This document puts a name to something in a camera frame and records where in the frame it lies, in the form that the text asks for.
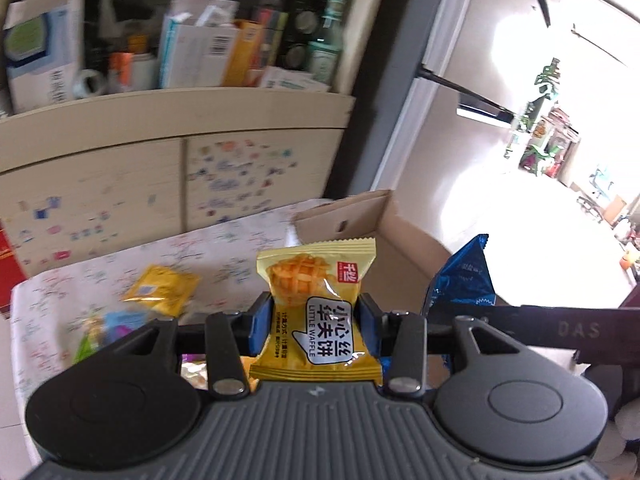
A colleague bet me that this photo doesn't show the black jar rack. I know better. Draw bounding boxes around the black jar rack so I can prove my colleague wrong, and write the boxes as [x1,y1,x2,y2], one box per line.
[277,0,351,73]

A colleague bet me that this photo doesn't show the clear plastic jug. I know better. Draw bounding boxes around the clear plastic jug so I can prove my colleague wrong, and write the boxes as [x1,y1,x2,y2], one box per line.
[97,0,157,38]

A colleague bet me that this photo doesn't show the flat white box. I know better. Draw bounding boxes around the flat white box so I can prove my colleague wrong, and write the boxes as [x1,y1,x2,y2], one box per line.
[260,66,332,94]

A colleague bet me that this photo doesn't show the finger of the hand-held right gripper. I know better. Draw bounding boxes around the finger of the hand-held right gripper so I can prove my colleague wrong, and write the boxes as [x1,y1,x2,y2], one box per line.
[429,304,640,361]
[575,355,640,411]

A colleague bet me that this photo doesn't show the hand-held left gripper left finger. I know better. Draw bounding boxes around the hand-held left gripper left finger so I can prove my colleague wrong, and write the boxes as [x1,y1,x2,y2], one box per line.
[100,292,275,400]

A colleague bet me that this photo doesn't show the colourful marker pack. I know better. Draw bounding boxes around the colourful marker pack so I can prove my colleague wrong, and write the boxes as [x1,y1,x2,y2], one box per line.
[252,7,289,68]

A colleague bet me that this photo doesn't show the silver snack packet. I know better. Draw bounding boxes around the silver snack packet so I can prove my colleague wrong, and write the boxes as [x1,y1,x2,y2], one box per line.
[180,355,209,392]

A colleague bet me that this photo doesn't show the plain yellow snack packet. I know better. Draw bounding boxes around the plain yellow snack packet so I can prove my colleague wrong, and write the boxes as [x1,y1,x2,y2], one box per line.
[121,265,201,317]

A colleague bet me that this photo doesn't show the black metal rod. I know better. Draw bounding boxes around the black metal rod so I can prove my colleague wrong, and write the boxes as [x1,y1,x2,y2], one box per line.
[419,62,515,128]

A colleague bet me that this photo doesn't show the cream wooden cabinet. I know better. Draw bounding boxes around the cream wooden cabinet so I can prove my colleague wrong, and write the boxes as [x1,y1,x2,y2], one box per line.
[0,0,396,281]

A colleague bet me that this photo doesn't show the light blue snack packet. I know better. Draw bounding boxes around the light blue snack packet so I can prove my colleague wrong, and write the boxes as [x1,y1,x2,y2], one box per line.
[72,310,151,366]

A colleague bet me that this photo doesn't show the tape roll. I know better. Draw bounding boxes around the tape roll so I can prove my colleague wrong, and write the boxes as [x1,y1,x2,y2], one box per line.
[74,69,107,99]

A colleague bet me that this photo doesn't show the cabinet door many stickers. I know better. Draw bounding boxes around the cabinet door many stickers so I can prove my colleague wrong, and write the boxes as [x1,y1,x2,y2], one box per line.
[182,127,347,235]

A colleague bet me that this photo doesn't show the green glass bottle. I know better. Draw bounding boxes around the green glass bottle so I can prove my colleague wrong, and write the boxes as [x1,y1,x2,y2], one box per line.
[306,0,349,86]

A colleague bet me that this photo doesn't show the red cardboard box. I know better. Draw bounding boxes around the red cardboard box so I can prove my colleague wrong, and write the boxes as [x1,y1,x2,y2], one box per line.
[0,230,32,281]

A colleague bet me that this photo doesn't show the green potted plants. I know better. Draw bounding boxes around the green potted plants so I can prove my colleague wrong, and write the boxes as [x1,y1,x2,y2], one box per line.
[505,57,583,177]

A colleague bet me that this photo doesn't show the floral tablecloth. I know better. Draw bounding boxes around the floral tablecloth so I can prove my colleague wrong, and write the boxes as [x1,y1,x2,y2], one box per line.
[10,197,396,466]

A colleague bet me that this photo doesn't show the cabinet door few stickers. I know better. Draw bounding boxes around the cabinet door few stickers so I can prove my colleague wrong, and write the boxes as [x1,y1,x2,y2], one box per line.
[0,137,185,281]

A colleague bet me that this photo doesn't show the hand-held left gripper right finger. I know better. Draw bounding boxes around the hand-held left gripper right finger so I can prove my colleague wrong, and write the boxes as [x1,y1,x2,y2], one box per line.
[356,294,526,395]

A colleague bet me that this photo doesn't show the yellow waffle snack packet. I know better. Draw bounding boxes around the yellow waffle snack packet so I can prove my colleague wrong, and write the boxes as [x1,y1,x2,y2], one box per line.
[248,238,383,385]

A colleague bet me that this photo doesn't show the white carton with barcode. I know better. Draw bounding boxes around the white carton with barcode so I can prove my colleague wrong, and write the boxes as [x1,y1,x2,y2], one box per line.
[159,0,242,90]

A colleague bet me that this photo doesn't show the tall yellow box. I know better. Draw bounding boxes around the tall yellow box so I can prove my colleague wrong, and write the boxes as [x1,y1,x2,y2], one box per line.
[222,20,266,87]

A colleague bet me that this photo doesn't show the brown cardboard box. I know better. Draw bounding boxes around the brown cardboard box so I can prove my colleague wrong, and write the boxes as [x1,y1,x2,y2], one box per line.
[291,189,511,391]

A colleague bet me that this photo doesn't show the white jar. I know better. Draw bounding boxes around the white jar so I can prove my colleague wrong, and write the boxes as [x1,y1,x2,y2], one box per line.
[132,53,162,91]

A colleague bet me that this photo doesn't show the large white blue box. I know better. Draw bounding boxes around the large white blue box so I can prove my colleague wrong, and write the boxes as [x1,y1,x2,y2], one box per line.
[2,0,87,113]

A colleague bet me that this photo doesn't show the orange capped bottle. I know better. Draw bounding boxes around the orange capped bottle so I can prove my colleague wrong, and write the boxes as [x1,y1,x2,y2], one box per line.
[107,52,136,94]

